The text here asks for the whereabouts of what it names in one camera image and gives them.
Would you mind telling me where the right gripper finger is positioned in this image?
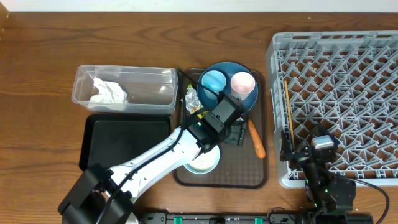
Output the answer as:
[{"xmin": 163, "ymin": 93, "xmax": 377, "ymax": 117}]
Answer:
[
  {"xmin": 280, "ymin": 130, "xmax": 293, "ymax": 162},
  {"xmin": 315, "ymin": 123, "xmax": 330, "ymax": 137}
]

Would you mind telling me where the foil snack wrapper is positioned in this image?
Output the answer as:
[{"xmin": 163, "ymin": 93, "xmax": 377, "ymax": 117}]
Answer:
[{"xmin": 185, "ymin": 84, "xmax": 204, "ymax": 119}]

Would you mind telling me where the light blue bowl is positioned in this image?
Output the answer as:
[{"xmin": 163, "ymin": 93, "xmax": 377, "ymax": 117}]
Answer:
[{"xmin": 183, "ymin": 146, "xmax": 221, "ymax": 175}]

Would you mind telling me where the light blue cup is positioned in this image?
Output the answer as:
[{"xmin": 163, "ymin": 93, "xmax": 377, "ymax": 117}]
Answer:
[{"xmin": 201, "ymin": 70, "xmax": 226, "ymax": 95}]

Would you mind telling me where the white napkin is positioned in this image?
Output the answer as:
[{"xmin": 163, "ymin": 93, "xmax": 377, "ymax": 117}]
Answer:
[{"xmin": 88, "ymin": 78, "xmax": 127, "ymax": 111}]

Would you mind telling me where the white cooked rice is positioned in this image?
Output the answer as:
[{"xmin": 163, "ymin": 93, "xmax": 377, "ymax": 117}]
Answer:
[{"xmin": 188, "ymin": 146, "xmax": 220, "ymax": 172}]

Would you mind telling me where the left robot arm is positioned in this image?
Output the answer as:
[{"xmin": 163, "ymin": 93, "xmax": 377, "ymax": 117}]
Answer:
[{"xmin": 58, "ymin": 95, "xmax": 246, "ymax": 223}]

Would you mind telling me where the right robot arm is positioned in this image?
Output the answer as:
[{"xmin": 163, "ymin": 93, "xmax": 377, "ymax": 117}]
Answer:
[{"xmin": 280, "ymin": 124, "xmax": 356, "ymax": 223}]

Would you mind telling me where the grey dishwasher rack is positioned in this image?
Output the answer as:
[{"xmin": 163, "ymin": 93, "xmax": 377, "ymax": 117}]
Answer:
[{"xmin": 266, "ymin": 30, "xmax": 397, "ymax": 186}]

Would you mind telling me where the orange carrot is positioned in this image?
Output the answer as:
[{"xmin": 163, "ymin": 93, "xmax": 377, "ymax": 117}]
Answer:
[{"xmin": 248, "ymin": 119, "xmax": 266, "ymax": 159}]

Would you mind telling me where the brown serving tray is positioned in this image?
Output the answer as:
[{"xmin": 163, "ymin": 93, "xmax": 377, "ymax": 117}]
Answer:
[{"xmin": 173, "ymin": 70, "xmax": 269, "ymax": 189}]

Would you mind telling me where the pink cup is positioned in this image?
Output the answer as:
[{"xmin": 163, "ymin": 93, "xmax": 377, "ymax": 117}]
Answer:
[{"xmin": 231, "ymin": 72, "xmax": 256, "ymax": 100}]

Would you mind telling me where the dark blue plate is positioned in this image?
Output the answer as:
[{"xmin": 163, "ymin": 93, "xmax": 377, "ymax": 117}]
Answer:
[{"xmin": 197, "ymin": 62, "xmax": 259, "ymax": 111}]

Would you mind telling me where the wooden chopstick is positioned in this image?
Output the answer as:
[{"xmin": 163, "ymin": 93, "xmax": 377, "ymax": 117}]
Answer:
[{"xmin": 284, "ymin": 80, "xmax": 295, "ymax": 151}]

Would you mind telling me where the clear plastic bin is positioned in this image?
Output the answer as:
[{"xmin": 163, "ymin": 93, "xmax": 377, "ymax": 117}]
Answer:
[{"xmin": 72, "ymin": 65, "xmax": 178, "ymax": 114}]

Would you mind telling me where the black plastic tray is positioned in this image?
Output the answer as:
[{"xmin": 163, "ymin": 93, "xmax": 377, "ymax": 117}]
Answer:
[{"xmin": 79, "ymin": 113, "xmax": 170, "ymax": 171}]

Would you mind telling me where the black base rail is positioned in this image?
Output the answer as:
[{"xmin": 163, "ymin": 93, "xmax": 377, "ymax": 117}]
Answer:
[{"xmin": 139, "ymin": 212, "xmax": 374, "ymax": 224}]

